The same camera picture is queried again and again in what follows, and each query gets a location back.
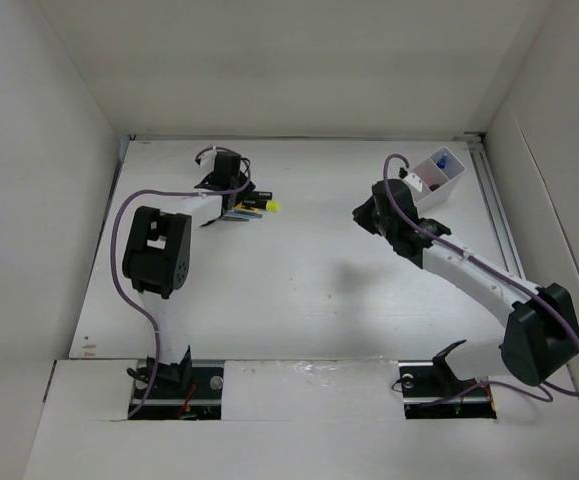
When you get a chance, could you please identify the green highlighter marker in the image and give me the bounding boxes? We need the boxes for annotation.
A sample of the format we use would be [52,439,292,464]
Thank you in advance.
[248,190,273,201]

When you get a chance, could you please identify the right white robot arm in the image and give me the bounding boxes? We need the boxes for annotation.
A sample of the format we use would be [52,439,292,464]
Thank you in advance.
[353,179,579,394]

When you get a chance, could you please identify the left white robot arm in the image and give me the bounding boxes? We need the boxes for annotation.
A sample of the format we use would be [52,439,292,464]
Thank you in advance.
[110,147,255,397]

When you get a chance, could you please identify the yellow black utility knife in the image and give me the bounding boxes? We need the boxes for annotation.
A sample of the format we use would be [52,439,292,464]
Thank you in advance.
[234,204,261,214]

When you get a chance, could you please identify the yellow highlighter marker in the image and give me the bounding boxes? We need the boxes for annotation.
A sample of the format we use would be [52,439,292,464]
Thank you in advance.
[242,199,280,212]

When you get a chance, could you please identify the white three-compartment container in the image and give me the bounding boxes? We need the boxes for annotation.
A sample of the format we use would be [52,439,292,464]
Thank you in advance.
[410,147,466,213]

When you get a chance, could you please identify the black handled scissors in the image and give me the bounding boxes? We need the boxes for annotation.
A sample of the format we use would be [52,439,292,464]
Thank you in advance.
[202,212,251,227]

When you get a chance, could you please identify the aluminium side rail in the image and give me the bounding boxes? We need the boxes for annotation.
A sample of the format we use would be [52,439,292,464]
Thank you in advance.
[463,134,526,279]

